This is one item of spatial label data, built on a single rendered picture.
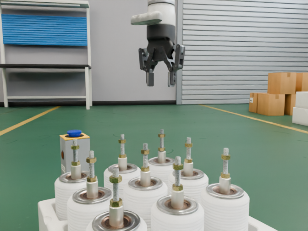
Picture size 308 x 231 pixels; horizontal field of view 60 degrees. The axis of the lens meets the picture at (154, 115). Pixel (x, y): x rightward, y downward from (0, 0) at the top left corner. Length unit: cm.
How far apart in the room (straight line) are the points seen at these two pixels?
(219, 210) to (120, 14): 522
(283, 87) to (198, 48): 217
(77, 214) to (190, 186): 25
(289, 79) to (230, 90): 196
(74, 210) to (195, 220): 21
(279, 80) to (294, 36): 265
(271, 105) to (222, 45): 222
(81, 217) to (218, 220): 25
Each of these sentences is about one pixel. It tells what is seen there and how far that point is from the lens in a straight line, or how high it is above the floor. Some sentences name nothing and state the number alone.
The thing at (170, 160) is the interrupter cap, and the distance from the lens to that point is 75.
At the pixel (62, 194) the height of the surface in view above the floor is 23.
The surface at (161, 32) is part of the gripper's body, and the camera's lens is 69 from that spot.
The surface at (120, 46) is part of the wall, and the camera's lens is 549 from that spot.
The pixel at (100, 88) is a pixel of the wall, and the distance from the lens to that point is 545.
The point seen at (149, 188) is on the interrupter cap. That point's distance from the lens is 57.
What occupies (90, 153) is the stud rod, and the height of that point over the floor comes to 34.
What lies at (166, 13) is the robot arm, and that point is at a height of 64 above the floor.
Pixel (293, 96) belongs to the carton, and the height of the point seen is 26.
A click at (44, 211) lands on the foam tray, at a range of 69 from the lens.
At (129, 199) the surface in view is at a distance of 58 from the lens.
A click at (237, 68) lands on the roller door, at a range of 595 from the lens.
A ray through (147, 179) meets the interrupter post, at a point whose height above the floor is 26.
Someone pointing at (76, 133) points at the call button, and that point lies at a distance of 80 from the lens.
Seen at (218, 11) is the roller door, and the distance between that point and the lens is 592.
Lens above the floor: 47
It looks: 7 degrees down
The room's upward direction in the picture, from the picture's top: straight up
